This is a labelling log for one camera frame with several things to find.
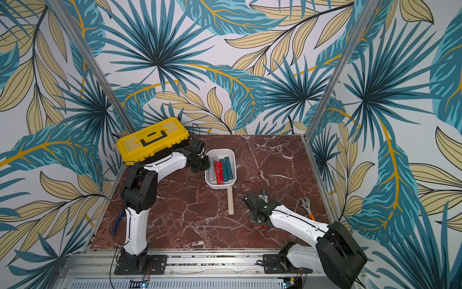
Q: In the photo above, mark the aluminium corner post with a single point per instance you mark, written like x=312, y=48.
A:
x=350, y=45
x=75, y=30

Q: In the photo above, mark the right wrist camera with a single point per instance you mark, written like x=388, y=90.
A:
x=263, y=196

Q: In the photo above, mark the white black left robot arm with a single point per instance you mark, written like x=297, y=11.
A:
x=140, y=191

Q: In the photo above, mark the right aluminium corner post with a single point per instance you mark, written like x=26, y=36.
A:
x=350, y=45

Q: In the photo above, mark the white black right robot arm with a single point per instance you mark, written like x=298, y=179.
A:
x=329, y=248

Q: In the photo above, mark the beige wooden block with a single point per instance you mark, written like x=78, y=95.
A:
x=230, y=204

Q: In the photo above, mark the teal block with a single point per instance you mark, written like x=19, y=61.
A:
x=228, y=168
x=224, y=170

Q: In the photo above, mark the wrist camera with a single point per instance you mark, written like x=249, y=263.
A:
x=263, y=196
x=196, y=146

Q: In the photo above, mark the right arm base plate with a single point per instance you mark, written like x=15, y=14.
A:
x=279, y=264

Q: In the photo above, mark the left aluminium corner post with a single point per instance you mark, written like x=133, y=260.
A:
x=75, y=30

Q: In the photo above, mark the aluminium front rail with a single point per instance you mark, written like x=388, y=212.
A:
x=184, y=269

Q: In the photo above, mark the orange adjustable wrench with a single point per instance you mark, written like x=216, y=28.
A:
x=306, y=205

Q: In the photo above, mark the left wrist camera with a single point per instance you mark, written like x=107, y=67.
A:
x=196, y=146

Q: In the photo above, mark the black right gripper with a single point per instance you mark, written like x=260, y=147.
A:
x=256, y=215

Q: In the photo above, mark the blue handled pliers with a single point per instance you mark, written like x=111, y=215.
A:
x=117, y=221

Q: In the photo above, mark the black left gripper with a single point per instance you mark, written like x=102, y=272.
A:
x=207, y=165

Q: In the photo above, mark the yellow black toolbox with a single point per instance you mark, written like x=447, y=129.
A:
x=145, y=143

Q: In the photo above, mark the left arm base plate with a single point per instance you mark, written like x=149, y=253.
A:
x=146, y=264

